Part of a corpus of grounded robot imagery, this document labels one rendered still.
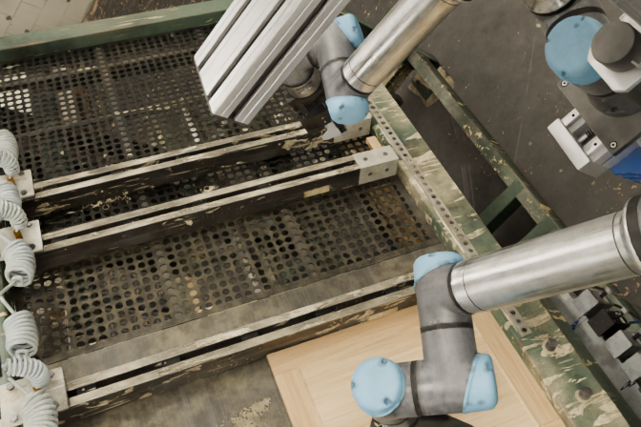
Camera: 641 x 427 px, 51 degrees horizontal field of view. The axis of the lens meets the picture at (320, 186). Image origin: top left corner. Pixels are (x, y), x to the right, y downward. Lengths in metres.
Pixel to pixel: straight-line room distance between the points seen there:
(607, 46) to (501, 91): 2.06
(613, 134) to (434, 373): 0.75
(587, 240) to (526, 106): 2.12
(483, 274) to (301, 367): 0.80
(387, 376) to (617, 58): 0.51
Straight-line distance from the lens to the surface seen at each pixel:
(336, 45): 1.30
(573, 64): 1.35
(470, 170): 2.98
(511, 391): 1.68
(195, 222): 1.86
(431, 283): 0.96
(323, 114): 1.47
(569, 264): 0.83
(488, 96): 3.03
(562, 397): 1.67
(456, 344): 0.95
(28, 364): 1.51
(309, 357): 1.63
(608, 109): 1.51
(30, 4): 7.19
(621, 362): 1.78
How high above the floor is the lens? 2.37
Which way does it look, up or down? 41 degrees down
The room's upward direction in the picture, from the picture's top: 75 degrees counter-clockwise
